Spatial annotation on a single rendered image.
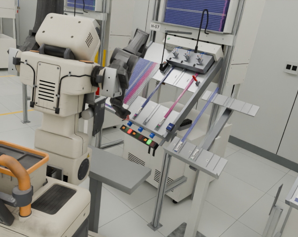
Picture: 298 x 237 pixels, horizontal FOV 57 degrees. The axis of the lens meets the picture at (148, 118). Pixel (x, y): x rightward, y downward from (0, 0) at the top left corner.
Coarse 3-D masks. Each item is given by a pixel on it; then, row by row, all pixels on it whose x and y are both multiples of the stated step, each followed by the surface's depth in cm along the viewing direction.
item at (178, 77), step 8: (152, 48) 229; (160, 48) 225; (152, 56) 224; (160, 56) 220; (160, 72) 209; (176, 72) 203; (184, 72) 199; (192, 72) 196; (208, 72) 190; (160, 80) 205; (168, 80) 201; (176, 80) 198; (184, 80) 195; (200, 80) 189; (184, 88) 191; (192, 88) 188
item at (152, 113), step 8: (136, 104) 201; (152, 104) 195; (136, 112) 196; (144, 112) 194; (152, 112) 191; (160, 112) 188; (176, 112) 182; (136, 120) 193; (144, 120) 190; (152, 120) 187; (160, 120) 184; (168, 120) 181; (152, 128) 183; (160, 128) 180
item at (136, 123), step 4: (108, 108) 208; (112, 112) 212; (128, 120) 200; (132, 120) 191; (136, 124) 193; (140, 124) 186; (144, 128) 190; (148, 128) 181; (152, 132) 183; (156, 132) 177; (160, 136) 179
